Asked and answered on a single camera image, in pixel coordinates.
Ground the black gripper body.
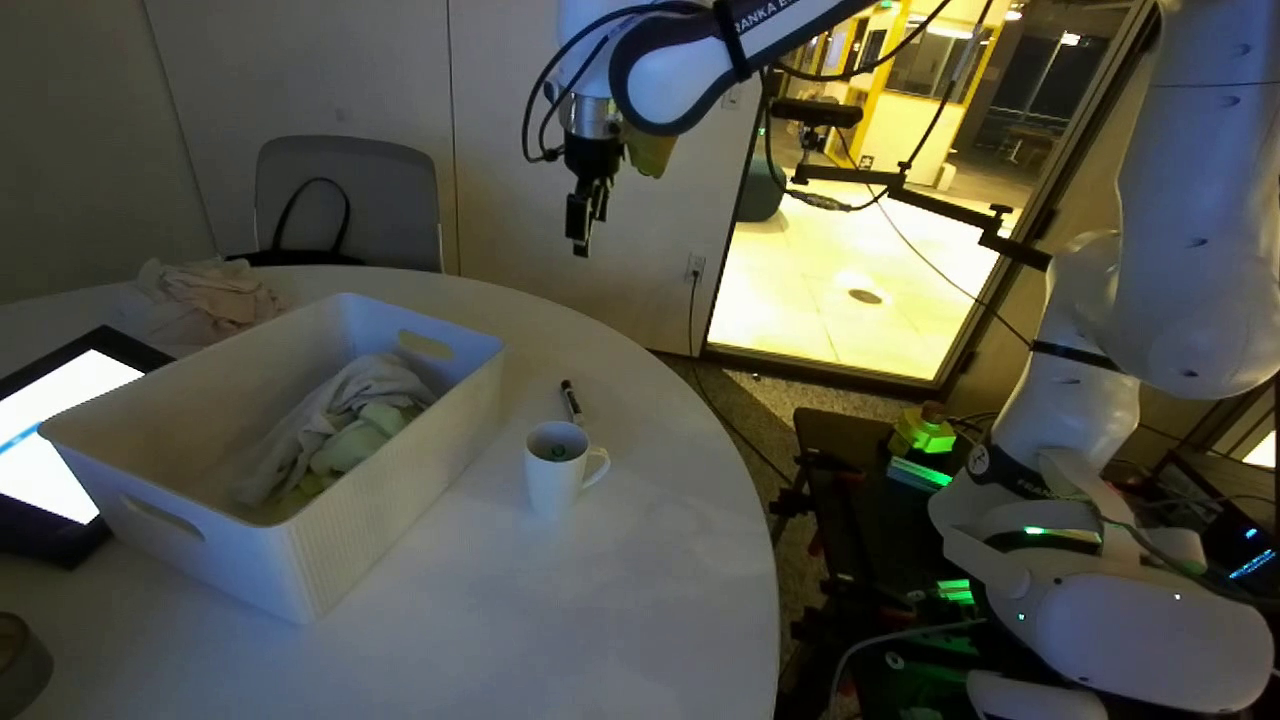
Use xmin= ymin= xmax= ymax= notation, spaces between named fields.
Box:
xmin=558 ymin=132 xmax=630 ymax=199

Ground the white mug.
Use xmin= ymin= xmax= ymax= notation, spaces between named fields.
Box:
xmin=521 ymin=416 xmax=617 ymax=515

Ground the grey white cloth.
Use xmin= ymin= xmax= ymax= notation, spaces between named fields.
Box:
xmin=234 ymin=350 xmax=444 ymax=522

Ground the pale green cloth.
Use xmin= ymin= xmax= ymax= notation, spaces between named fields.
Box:
xmin=308 ymin=396 xmax=415 ymax=479

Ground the white plastic box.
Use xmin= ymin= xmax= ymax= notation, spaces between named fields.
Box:
xmin=50 ymin=289 xmax=514 ymax=627

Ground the dark green round object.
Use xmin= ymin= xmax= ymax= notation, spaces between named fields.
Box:
xmin=732 ymin=144 xmax=794 ymax=229

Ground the black bench behind glass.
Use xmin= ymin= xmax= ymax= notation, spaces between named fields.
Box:
xmin=763 ymin=94 xmax=872 ymax=189

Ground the grey chair with bag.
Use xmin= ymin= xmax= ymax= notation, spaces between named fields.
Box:
xmin=250 ymin=132 xmax=450 ymax=275

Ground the pink crumpled cloth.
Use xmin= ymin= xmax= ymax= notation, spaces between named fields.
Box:
xmin=134 ymin=251 xmax=291 ymax=340

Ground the green glowing device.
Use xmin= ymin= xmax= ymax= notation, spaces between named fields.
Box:
xmin=885 ymin=409 xmax=967 ymax=501

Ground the black tablet lit screen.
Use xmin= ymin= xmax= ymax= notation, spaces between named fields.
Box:
xmin=0 ymin=326 xmax=179 ymax=573

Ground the black device blue light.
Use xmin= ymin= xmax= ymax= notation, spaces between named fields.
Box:
xmin=1195 ymin=512 xmax=1280 ymax=593

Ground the black bag with strap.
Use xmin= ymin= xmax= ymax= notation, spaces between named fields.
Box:
xmin=224 ymin=173 xmax=450 ymax=275

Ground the white cable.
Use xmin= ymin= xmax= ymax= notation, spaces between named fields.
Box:
xmin=822 ymin=611 xmax=997 ymax=720

